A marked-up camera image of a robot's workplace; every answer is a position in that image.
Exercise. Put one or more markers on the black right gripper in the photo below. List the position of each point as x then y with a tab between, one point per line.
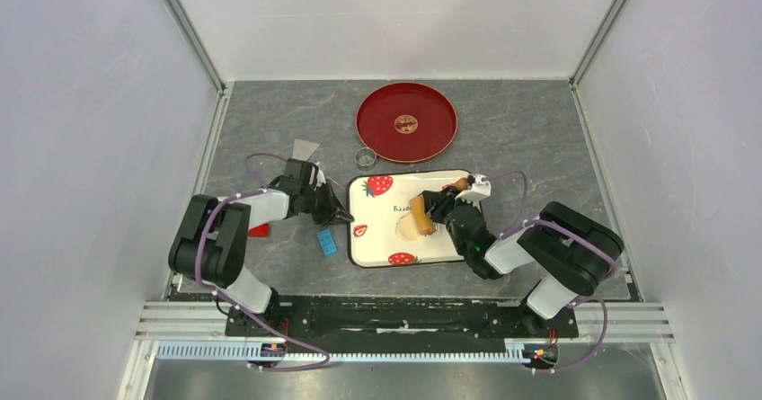
439	205

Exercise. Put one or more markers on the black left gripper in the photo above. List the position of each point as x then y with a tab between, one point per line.
332	212

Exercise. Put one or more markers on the wooden rolling pin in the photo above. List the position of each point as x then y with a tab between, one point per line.
430	208

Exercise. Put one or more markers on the white strawberry print tray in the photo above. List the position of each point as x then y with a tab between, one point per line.
377	202

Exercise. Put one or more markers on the beige dough lump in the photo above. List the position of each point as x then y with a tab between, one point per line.
409	228

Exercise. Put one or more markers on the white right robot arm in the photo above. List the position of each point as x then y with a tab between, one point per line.
577	253

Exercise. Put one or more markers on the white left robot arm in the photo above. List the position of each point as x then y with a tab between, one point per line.
210	243

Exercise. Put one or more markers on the blue toy brick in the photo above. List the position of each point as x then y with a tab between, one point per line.
326	242

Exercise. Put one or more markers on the red toy brick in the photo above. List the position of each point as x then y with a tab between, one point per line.
261	231

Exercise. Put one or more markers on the round red lacquer tray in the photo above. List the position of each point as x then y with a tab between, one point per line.
407	122

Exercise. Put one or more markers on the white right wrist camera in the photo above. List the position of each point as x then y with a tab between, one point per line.
474	188

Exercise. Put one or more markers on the wooden handled metal scraper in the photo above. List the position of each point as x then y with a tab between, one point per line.
303	150

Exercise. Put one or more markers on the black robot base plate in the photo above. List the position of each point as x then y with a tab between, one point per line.
388	324

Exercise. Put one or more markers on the slotted grey cable duct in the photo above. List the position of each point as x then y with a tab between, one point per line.
257	351

